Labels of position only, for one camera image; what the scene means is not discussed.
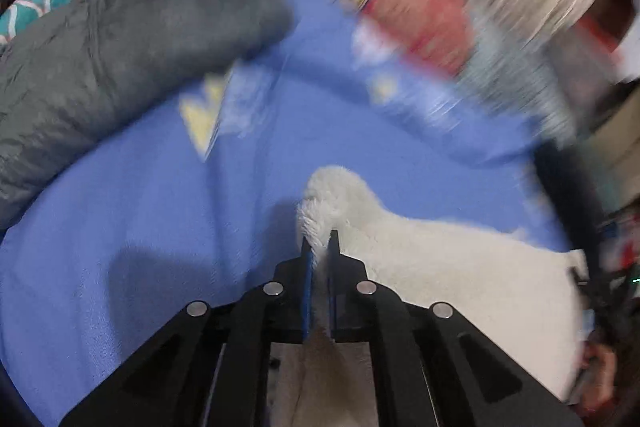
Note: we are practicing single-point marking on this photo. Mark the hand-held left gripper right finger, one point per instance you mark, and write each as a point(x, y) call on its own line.
point(332, 302)

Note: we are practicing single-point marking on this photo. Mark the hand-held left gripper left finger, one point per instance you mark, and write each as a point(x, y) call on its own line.
point(307, 292)

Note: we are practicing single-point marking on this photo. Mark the white patterned fleece garment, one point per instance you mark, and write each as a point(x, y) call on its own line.
point(425, 267)

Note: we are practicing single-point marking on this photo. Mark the person's right hand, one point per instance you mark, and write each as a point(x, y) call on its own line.
point(600, 372)

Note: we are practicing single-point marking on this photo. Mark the blue printed bed sheet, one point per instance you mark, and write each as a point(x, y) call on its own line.
point(150, 207)

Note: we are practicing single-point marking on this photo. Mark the red floral blanket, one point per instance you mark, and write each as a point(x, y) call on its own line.
point(425, 7)

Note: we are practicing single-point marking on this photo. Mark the teal patterned cloth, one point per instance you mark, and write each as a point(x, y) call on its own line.
point(35, 2)

